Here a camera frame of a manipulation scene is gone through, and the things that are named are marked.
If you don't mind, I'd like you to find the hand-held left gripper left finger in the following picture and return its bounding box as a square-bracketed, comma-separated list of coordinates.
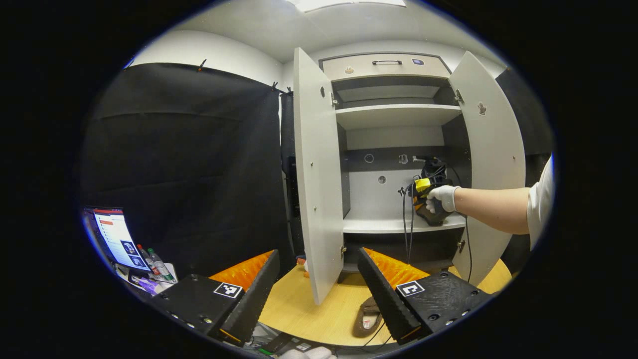
[150, 249, 281, 347]

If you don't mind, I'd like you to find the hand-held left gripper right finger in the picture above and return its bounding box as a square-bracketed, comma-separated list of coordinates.
[357, 247, 494, 346]

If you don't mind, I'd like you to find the white shoe cabinet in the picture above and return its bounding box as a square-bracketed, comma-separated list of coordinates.
[293, 47, 526, 306]

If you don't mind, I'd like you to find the white cabinet door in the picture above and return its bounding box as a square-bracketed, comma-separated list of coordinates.
[448, 51, 526, 287]
[293, 47, 344, 306]

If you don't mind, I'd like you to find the white cabinet shelf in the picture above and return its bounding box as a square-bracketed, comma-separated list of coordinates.
[335, 104, 463, 131]
[342, 207, 467, 235]

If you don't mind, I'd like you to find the black flat device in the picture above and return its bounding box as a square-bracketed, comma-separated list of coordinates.
[264, 333, 295, 355]

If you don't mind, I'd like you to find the green cap bottle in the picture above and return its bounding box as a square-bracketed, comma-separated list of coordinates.
[148, 248, 175, 281]

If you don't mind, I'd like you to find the red cap bottle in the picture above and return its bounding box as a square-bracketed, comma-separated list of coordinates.
[136, 244, 161, 276]

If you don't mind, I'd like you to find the white shirt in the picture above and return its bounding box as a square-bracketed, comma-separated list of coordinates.
[527, 155, 555, 251]

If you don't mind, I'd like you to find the black backdrop cloth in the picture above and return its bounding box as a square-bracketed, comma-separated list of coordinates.
[80, 62, 554, 280]

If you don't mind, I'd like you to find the computer monitor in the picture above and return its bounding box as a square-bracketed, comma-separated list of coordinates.
[84, 206, 151, 272]

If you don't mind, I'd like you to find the ceiling light panel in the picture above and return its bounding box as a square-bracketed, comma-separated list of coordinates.
[287, 0, 407, 13]

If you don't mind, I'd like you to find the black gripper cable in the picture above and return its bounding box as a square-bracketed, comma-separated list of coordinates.
[401, 165, 473, 284]

